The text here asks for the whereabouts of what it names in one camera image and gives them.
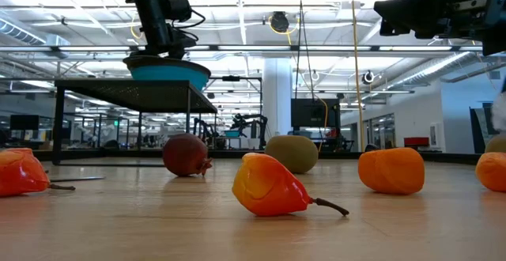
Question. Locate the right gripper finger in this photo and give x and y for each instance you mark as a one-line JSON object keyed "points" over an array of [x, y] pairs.
{"points": [[419, 12]]}

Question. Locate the blue collapsible colander black rim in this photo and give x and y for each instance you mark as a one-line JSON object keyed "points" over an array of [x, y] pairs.
{"points": [[170, 77]]}

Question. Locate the green-brown toy kiwi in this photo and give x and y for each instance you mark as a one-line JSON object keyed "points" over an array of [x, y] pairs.
{"points": [[292, 154], [498, 144]]}

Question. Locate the dark red toy pomegranate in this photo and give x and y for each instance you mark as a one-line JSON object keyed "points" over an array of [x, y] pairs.
{"points": [[183, 154]]}

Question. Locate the orange bell pepper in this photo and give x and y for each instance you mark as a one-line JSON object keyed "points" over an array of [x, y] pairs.
{"points": [[391, 172]]}

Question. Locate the orange-red toy pear with stem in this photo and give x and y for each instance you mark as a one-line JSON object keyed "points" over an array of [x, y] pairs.
{"points": [[269, 186], [20, 174]]}

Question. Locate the black background robot arm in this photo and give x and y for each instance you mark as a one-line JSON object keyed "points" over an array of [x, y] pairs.
{"points": [[201, 128], [259, 124]]}

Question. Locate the orange plush fruit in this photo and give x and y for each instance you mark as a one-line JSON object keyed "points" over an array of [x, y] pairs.
{"points": [[494, 172]]}

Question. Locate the black perforated metal rack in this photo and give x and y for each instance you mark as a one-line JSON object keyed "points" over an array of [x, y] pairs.
{"points": [[134, 93]]}

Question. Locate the large black screen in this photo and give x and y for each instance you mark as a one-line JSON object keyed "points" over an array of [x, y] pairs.
{"points": [[484, 120]]}

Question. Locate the red box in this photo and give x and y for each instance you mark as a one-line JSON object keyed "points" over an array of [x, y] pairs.
{"points": [[416, 141]]}

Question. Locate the small blue background bowl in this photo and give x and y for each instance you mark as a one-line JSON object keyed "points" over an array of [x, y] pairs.
{"points": [[232, 133]]}

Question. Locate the white building pillar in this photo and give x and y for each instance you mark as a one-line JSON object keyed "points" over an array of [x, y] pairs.
{"points": [[276, 103]]}

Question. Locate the black monitor on stand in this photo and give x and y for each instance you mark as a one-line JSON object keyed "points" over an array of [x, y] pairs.
{"points": [[314, 112]]}

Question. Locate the small black monitor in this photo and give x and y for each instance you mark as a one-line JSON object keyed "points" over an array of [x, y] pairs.
{"points": [[23, 122]]}

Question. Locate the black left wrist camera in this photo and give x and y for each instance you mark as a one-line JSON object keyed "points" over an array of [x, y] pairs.
{"points": [[180, 6]]}

